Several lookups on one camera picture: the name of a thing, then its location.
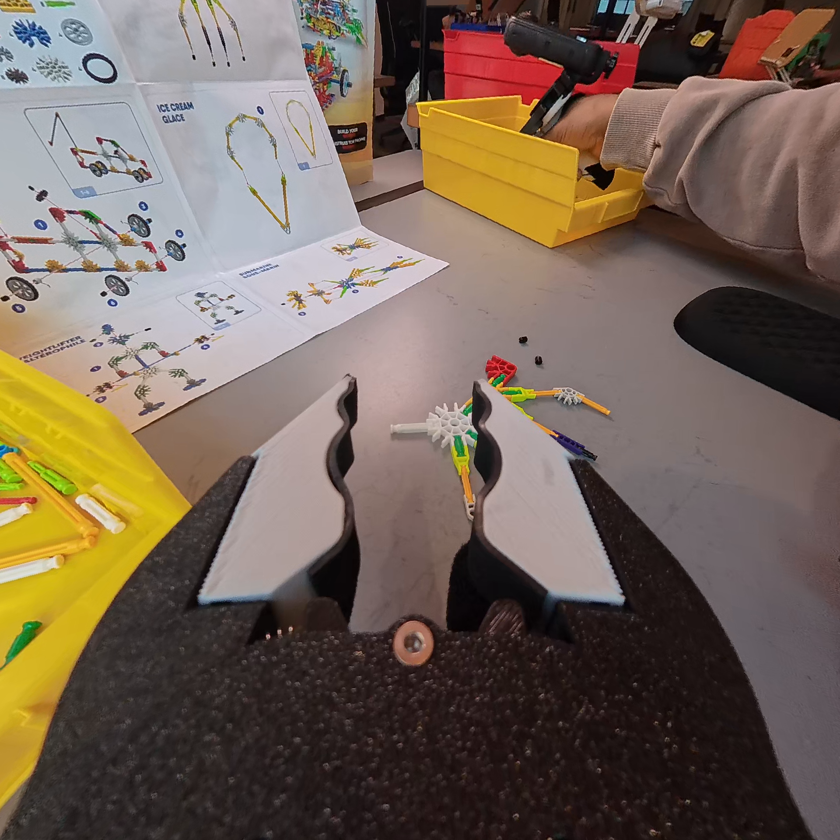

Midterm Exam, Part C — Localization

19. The yellow plastic bin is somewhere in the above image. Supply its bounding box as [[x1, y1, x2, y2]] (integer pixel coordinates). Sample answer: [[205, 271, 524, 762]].
[[416, 95, 654, 249], [0, 351, 191, 815]]

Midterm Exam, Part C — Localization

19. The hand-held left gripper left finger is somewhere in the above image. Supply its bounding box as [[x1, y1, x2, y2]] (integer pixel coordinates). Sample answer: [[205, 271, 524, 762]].
[[197, 375, 361, 634]]

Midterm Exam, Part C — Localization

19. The grey desk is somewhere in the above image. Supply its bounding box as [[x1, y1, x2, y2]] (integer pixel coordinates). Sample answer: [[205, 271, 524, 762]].
[[131, 151, 840, 840]]

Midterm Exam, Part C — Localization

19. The white folded instruction sheet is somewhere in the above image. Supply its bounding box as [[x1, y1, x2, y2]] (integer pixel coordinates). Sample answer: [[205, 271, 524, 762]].
[[0, 0, 450, 434]]

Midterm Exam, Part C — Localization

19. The colourful construction toy model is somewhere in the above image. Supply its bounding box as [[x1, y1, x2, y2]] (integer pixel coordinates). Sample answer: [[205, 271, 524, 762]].
[[390, 354, 559, 505]]

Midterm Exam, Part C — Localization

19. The person's right hand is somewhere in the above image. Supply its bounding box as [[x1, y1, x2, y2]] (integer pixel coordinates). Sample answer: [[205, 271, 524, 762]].
[[548, 94, 621, 155]]

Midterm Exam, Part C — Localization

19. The pile of colourful construction pieces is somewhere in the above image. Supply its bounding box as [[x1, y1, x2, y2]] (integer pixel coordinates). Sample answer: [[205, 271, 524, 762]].
[[0, 423, 142, 670]]

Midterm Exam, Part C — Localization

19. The red plastic crate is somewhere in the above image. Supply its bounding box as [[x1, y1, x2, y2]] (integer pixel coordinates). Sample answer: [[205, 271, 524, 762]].
[[443, 29, 641, 106]]

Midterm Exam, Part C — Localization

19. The construction toy set box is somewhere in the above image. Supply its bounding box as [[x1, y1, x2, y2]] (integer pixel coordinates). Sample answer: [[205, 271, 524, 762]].
[[295, 0, 375, 186]]

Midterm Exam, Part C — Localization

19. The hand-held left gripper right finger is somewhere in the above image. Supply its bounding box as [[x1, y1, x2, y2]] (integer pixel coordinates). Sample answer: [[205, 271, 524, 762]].
[[446, 379, 626, 636]]

